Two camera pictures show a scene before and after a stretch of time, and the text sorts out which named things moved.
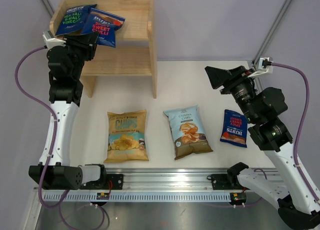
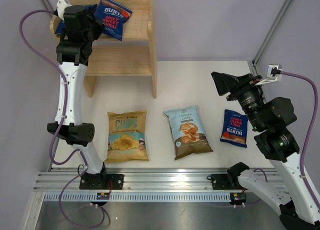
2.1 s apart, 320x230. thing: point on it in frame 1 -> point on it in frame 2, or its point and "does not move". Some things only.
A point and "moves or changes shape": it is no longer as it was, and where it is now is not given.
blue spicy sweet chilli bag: x=104 y=23 moves or changes shape
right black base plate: x=226 y=182 does not move
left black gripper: x=86 y=42 -> x=97 y=24
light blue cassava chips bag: x=188 y=134 does not move
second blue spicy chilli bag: x=235 y=128 does not move
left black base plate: x=117 y=180 does not move
